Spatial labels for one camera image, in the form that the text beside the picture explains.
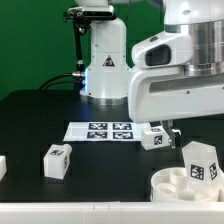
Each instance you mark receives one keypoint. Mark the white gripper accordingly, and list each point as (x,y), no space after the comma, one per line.
(167,94)

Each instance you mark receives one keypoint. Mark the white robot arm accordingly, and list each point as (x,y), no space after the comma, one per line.
(108,76)

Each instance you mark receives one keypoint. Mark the white marker sheet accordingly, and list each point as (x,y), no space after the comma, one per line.
(104,131)

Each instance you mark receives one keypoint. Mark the white left barrier block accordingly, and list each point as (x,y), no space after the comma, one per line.
(3,168)

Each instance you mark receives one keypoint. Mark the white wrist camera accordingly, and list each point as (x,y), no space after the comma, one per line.
(163,50)

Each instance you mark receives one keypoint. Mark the white front barrier wall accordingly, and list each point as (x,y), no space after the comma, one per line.
(112,213)

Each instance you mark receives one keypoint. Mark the black camera on stand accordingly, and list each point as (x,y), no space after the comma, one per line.
(82,17)

